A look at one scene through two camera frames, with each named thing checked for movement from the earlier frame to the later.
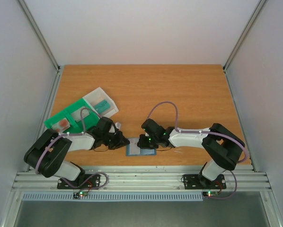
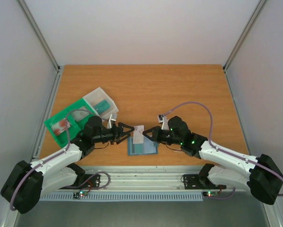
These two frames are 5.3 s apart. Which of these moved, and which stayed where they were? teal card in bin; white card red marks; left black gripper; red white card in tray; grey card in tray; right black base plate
Moved: left black gripper; white card red marks
Stayed: red white card in tray; grey card in tray; right black base plate; teal card in bin
